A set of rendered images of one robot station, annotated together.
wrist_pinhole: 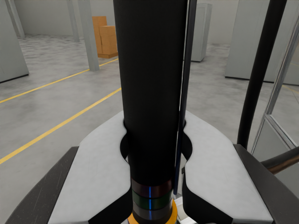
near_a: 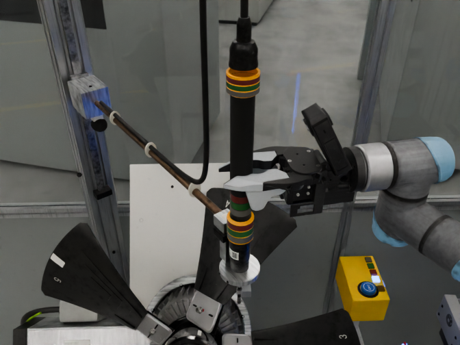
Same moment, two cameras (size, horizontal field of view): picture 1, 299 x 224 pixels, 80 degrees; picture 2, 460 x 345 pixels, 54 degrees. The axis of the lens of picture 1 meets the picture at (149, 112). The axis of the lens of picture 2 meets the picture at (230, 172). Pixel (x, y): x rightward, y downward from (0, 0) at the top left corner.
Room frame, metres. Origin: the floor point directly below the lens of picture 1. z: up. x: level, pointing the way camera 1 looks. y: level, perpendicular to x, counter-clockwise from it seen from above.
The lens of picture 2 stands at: (0.22, 0.52, 2.02)
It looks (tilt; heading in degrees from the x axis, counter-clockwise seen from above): 35 degrees down; 258
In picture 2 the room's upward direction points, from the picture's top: straight up
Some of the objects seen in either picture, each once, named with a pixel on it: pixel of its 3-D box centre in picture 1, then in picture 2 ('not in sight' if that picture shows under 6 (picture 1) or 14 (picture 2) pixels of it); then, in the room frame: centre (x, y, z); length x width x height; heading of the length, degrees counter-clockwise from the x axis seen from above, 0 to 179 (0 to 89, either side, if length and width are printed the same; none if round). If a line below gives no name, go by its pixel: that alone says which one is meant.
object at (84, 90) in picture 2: not in sight; (88, 96); (0.36, -0.57, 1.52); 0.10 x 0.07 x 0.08; 115
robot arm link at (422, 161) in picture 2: not in sight; (412, 163); (-0.19, 0.00, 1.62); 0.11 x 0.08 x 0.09; 0
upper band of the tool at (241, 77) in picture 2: not in sight; (243, 81); (0.09, 0.00, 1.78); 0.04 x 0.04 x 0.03
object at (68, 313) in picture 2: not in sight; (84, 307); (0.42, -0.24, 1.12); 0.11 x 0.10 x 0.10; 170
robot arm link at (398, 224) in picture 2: not in sight; (406, 215); (-0.19, 0.01, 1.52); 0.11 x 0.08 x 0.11; 111
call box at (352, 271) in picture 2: not in sight; (360, 289); (-0.31, -0.23, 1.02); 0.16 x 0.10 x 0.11; 80
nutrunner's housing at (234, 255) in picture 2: not in sight; (241, 175); (0.09, 0.00, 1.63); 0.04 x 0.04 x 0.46
